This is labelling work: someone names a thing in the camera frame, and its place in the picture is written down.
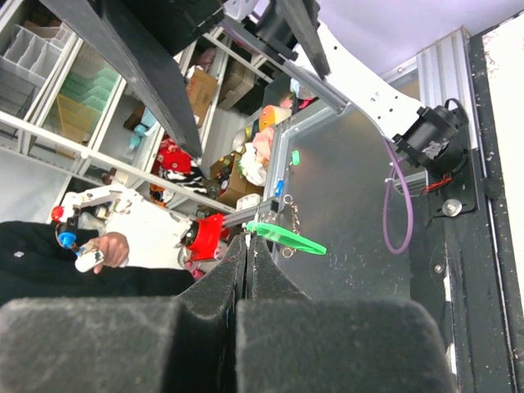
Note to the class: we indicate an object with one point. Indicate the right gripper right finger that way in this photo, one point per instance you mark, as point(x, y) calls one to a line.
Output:
point(286, 342)

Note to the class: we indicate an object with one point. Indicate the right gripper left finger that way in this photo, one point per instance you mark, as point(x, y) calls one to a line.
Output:
point(184, 343)

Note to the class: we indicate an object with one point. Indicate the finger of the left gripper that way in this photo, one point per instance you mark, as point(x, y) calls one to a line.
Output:
point(302, 18)

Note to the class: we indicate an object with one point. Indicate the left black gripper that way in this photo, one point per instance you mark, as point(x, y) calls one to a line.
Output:
point(137, 38)

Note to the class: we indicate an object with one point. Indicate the green key tag with keyring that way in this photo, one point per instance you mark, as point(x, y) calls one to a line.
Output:
point(291, 239)

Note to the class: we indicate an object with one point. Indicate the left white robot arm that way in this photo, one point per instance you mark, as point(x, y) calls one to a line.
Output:
point(425, 136)

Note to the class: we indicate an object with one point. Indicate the person hand background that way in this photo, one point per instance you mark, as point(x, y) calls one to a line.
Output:
point(115, 249)

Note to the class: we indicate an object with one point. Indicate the metal storage shelf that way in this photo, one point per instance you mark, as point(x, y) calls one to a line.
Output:
point(64, 109)

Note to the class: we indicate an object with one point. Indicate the red and white robot device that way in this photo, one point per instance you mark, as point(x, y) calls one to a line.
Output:
point(157, 238)

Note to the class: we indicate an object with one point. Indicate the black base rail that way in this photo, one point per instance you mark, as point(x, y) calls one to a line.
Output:
point(465, 272)

